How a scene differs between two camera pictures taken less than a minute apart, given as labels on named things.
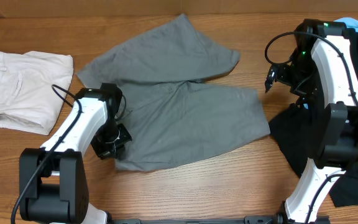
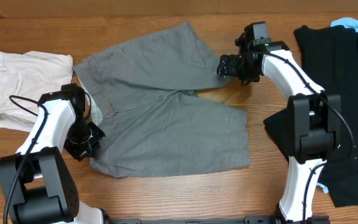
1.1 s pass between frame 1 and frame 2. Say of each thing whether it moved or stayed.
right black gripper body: moved
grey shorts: moved
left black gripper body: moved
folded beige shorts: stayed
